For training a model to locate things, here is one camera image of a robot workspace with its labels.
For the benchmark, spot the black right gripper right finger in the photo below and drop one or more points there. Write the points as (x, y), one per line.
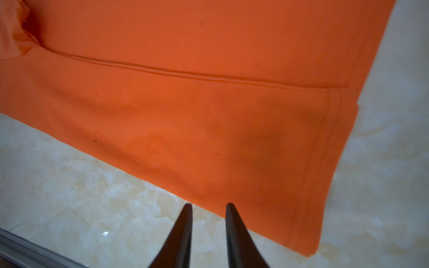
(241, 249)

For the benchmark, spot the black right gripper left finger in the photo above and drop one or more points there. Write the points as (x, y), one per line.
(176, 251)

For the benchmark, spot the orange t-shirt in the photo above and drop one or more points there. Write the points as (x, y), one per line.
(249, 102)

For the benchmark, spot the front aluminium rail frame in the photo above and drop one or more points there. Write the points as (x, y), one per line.
(25, 254)

